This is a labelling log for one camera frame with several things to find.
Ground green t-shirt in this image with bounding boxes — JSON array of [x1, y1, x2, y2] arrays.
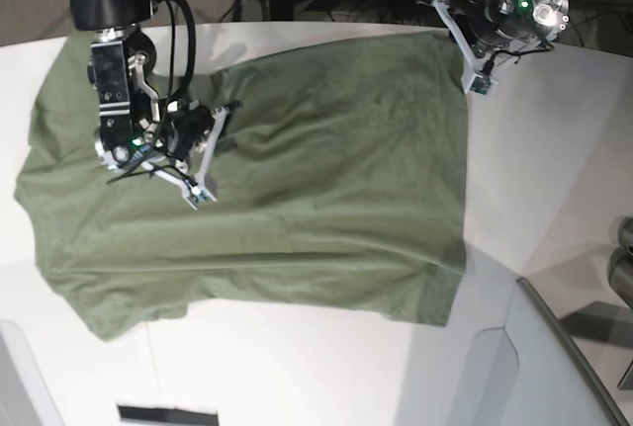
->
[[15, 32, 468, 341]]

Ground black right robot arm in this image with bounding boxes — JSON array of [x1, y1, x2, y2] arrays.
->
[[70, 0, 239, 206]]

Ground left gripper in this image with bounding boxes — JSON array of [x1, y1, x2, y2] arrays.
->
[[420, 0, 549, 80]]

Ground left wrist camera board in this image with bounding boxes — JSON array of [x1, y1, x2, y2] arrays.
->
[[461, 71, 497, 96]]

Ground grey metal cylinder stand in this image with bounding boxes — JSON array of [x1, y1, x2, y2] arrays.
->
[[607, 216, 633, 308]]

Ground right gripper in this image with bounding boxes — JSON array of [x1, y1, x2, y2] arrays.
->
[[147, 100, 242, 194]]

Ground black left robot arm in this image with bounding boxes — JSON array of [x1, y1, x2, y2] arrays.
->
[[429, 0, 569, 95]]

